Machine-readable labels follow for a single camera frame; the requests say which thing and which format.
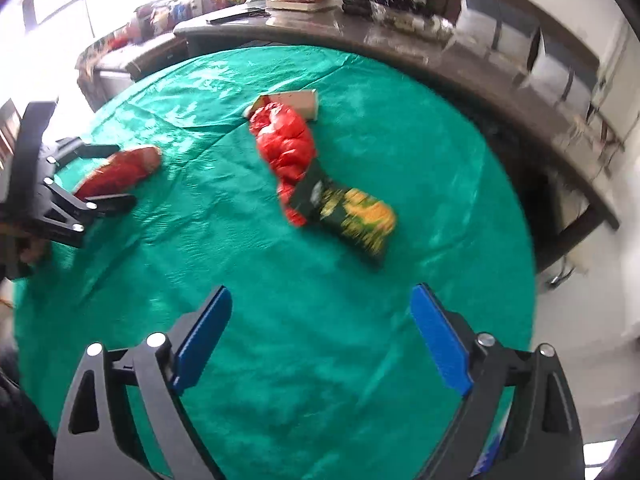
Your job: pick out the pile of dark beads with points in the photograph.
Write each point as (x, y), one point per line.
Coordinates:
(400, 0)

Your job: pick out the dark green snack packet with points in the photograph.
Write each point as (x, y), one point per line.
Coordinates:
(350, 215)

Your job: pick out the small cardboard box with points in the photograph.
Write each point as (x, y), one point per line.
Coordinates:
(300, 101)

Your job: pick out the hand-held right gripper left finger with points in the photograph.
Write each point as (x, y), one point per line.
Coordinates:
(202, 340)

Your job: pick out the cluttered shelf items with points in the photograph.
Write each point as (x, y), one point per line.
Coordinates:
(170, 10)

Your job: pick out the pale thick book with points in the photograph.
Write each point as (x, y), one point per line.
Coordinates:
(300, 5)

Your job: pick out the person's left hand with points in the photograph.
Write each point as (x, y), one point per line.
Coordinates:
(35, 252)

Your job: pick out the red snack packet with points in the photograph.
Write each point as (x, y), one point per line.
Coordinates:
(120, 170)

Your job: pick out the glass bowl with snacks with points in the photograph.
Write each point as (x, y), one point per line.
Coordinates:
(412, 22)

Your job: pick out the black flat tablet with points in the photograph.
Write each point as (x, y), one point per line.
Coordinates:
(235, 15)

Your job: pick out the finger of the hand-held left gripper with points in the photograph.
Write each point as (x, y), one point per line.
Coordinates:
(95, 151)
(117, 203)

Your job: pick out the red foil bag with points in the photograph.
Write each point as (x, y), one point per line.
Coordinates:
(285, 145)

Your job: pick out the green patterned tablecloth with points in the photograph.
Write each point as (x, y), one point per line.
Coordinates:
(300, 310)

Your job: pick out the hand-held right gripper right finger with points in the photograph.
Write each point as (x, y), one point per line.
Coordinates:
(440, 340)

